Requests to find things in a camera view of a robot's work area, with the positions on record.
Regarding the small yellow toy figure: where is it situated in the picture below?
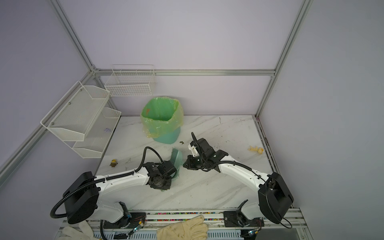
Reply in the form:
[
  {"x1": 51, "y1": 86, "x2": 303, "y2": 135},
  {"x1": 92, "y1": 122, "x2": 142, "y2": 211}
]
[{"x1": 110, "y1": 160, "x2": 118, "y2": 168}]

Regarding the green trash bin with bag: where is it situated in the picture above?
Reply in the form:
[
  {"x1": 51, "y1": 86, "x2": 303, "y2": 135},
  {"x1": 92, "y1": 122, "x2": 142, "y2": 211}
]
[{"x1": 140, "y1": 97, "x2": 184, "y2": 145}]

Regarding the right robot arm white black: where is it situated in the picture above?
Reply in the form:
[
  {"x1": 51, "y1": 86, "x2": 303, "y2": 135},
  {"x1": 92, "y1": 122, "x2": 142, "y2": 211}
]
[{"x1": 183, "y1": 138, "x2": 294, "y2": 226}]

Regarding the upper white mesh shelf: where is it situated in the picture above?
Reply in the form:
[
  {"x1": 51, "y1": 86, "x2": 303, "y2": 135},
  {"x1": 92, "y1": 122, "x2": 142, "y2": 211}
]
[{"x1": 41, "y1": 81, "x2": 111, "y2": 142}]

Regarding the aluminium rail front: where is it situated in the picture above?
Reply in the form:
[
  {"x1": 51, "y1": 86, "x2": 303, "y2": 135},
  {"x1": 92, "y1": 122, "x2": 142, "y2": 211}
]
[{"x1": 132, "y1": 208, "x2": 308, "y2": 231}]

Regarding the black corrugated cable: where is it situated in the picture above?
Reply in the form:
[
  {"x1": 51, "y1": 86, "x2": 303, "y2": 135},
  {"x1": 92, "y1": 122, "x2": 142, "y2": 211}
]
[
  {"x1": 191, "y1": 131, "x2": 293, "y2": 229},
  {"x1": 49, "y1": 146, "x2": 164, "y2": 219}
]

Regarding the white mesh shelf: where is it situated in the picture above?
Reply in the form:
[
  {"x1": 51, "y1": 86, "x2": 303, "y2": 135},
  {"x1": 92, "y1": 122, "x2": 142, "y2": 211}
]
[
  {"x1": 72, "y1": 108, "x2": 121, "y2": 159},
  {"x1": 41, "y1": 81, "x2": 111, "y2": 142}
]

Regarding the green hand brush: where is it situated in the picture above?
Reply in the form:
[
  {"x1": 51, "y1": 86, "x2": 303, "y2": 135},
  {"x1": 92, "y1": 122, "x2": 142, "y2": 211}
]
[{"x1": 170, "y1": 148, "x2": 183, "y2": 173}]

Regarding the lower white mesh shelf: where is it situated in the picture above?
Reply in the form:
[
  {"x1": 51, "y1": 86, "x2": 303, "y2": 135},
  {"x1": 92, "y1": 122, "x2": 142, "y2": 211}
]
[{"x1": 72, "y1": 108, "x2": 121, "y2": 159}]

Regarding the white work glove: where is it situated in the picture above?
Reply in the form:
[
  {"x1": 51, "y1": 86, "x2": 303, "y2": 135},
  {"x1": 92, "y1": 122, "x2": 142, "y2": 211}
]
[{"x1": 58, "y1": 221, "x2": 98, "y2": 240}]

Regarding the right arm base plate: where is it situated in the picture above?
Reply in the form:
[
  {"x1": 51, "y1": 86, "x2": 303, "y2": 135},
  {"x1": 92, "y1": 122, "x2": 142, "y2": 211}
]
[{"x1": 223, "y1": 211, "x2": 265, "y2": 228}]

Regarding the white wire basket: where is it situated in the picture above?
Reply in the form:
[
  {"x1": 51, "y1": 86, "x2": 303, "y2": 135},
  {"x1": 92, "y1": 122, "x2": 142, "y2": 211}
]
[{"x1": 105, "y1": 65, "x2": 157, "y2": 97}]

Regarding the beige small toy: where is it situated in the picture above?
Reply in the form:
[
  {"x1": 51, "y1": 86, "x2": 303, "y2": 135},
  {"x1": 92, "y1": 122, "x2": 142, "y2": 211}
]
[{"x1": 248, "y1": 146, "x2": 264, "y2": 155}]

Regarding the black corrugated cable left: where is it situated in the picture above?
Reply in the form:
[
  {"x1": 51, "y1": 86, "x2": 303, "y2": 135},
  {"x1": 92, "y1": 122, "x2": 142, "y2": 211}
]
[{"x1": 49, "y1": 146, "x2": 164, "y2": 219}]

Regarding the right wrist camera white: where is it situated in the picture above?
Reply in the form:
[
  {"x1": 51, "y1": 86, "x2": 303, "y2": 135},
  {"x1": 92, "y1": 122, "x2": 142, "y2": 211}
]
[{"x1": 188, "y1": 144, "x2": 200, "y2": 157}]

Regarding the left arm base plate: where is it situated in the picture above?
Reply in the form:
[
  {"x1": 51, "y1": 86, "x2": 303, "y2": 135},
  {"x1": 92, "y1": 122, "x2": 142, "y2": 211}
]
[{"x1": 103, "y1": 212, "x2": 147, "y2": 229}]

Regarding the black corrugated cable right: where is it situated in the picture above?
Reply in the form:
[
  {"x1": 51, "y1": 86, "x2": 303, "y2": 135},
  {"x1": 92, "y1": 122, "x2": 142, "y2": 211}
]
[{"x1": 191, "y1": 131, "x2": 293, "y2": 229}]

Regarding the beige work glove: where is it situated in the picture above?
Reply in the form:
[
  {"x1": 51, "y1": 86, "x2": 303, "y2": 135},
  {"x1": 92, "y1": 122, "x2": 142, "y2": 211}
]
[{"x1": 157, "y1": 215, "x2": 208, "y2": 240}]

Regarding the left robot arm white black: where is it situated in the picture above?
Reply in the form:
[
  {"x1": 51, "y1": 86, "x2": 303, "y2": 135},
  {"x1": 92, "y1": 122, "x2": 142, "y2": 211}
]
[{"x1": 63, "y1": 160, "x2": 178, "y2": 228}]

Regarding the green plastic dustpan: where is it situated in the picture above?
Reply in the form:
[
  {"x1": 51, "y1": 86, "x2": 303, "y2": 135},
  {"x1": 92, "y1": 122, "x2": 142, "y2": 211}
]
[{"x1": 161, "y1": 173, "x2": 179, "y2": 192}]

